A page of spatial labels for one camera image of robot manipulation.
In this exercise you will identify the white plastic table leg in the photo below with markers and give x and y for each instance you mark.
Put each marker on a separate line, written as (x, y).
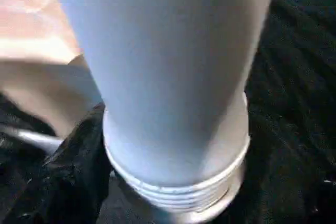
(170, 64)

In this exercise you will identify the white plastic table top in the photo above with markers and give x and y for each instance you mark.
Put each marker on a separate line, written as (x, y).
(31, 82)

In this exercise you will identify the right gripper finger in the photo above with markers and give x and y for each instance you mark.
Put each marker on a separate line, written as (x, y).
(73, 176)

